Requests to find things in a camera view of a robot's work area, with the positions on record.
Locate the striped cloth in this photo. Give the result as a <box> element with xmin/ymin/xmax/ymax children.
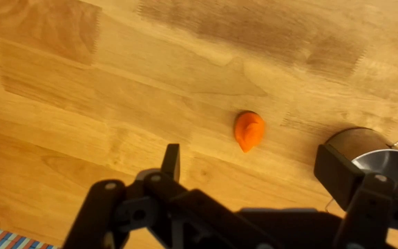
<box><xmin>0</xmin><ymin>223</ymin><xmax>59</xmax><ymax>249</ymax></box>

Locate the small orange carrot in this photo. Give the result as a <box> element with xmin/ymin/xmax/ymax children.
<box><xmin>233</xmin><ymin>109</ymin><xmax>269</xmax><ymax>154</ymax></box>

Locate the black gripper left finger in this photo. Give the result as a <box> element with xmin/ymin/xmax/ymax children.
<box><xmin>63</xmin><ymin>142</ymin><xmax>276</xmax><ymax>249</ymax></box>

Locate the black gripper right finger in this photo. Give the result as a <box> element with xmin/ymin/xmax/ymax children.
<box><xmin>313</xmin><ymin>144</ymin><xmax>398</xmax><ymax>249</ymax></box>

